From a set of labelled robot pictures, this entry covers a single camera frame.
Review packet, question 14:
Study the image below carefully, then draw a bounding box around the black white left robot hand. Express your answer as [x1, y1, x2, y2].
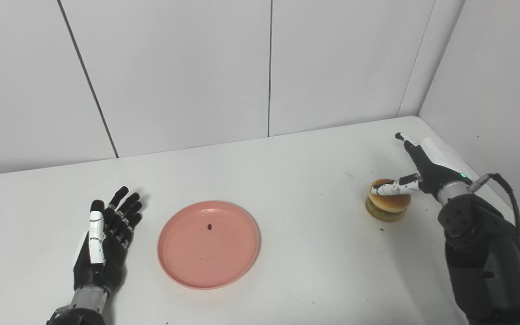
[73, 186, 144, 296]

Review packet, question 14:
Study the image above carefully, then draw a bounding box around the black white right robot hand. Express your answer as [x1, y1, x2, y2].
[370, 132, 474, 201]

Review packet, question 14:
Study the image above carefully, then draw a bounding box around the pink round plate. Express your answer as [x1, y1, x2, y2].
[157, 200, 261, 290]

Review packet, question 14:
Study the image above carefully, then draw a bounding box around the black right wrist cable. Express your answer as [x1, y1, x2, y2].
[468, 173, 520, 253]

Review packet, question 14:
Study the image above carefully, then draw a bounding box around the toy hamburger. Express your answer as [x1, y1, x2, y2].
[365, 179, 412, 223]

